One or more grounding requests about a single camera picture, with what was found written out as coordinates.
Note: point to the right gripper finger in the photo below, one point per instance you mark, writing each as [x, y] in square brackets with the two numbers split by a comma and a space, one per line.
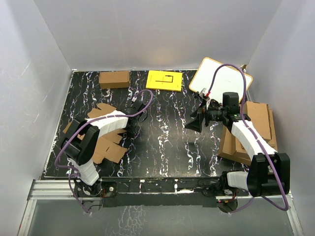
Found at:
[195, 124]
[199, 111]

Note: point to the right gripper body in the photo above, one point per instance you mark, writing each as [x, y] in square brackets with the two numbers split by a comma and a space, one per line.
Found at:
[213, 113]

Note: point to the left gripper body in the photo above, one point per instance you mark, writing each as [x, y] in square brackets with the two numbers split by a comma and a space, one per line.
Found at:
[130, 129]

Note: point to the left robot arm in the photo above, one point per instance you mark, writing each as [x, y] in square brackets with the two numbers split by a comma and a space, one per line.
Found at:
[86, 177]

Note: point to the folded brown cardboard box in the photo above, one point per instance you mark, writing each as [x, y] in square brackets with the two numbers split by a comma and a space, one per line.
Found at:
[114, 80]

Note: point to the yellow book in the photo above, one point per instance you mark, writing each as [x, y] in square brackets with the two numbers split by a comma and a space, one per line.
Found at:
[164, 80]

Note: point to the stack of flat cardboard boxes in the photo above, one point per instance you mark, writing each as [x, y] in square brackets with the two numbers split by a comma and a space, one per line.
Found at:
[262, 119]

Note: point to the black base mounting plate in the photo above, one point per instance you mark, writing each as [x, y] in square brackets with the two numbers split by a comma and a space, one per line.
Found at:
[160, 191]

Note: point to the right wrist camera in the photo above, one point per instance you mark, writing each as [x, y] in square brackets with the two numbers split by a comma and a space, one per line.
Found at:
[204, 93]

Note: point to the aluminium frame rail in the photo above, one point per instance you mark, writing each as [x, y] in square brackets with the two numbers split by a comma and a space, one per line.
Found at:
[43, 190]

